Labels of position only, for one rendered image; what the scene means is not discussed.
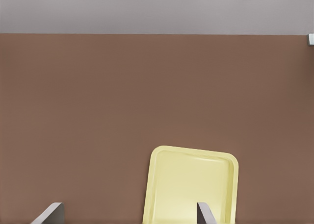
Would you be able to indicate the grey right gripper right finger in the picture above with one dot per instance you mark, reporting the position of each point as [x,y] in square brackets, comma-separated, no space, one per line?
[205,213]

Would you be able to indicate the silver frame post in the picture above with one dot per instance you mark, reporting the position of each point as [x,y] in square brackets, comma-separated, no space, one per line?
[311,39]

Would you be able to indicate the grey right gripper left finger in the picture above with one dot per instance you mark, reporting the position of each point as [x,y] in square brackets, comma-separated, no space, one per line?
[52,214]

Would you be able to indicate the pale yellow tray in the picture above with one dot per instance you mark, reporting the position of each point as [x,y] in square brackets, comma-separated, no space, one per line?
[189,182]

